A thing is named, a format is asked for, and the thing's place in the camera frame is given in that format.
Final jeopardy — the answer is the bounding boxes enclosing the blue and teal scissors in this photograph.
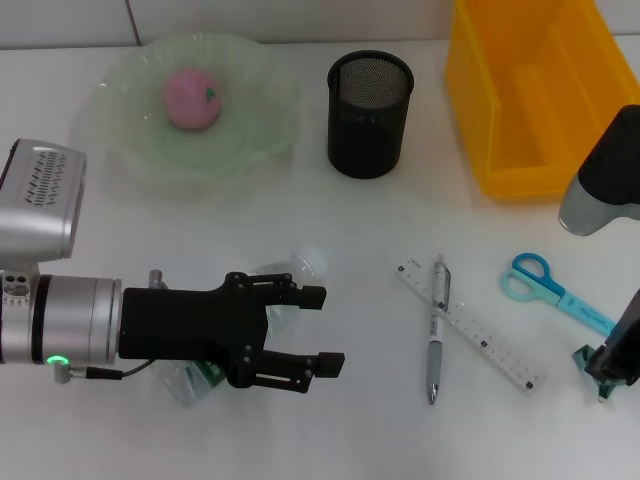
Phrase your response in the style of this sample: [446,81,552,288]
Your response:
[500,253,618,336]

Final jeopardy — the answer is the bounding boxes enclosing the silver vented camera box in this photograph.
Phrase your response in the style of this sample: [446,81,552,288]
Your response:
[0,139,88,274]

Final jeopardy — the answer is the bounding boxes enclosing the grey white ballpoint pen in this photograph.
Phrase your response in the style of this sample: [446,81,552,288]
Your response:
[425,254,454,406]

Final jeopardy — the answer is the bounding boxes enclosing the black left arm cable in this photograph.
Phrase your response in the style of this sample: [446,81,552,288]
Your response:
[53,356,152,386]

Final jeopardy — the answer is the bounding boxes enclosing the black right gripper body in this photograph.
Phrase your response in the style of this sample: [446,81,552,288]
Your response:
[606,287,640,387]

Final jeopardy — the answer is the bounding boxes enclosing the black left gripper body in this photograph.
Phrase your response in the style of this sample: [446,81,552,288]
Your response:
[119,272,274,390]

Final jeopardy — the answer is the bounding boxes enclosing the translucent green fruit plate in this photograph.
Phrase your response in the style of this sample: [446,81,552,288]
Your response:
[74,30,309,194]

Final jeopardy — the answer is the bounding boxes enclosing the yellow plastic bin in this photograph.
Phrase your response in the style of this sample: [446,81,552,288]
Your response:
[444,0,640,200]

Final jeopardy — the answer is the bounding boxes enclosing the clear green-label water bottle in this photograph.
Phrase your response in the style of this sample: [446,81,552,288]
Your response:
[152,244,330,410]

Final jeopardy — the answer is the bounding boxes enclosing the clear plastic ruler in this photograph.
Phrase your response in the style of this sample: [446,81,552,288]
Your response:
[393,257,546,394]

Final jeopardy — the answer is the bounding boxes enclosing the pink toy peach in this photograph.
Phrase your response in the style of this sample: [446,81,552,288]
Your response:
[162,68,224,133]

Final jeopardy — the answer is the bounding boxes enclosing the black mesh pen holder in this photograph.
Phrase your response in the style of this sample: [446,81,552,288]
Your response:
[326,49,416,180]

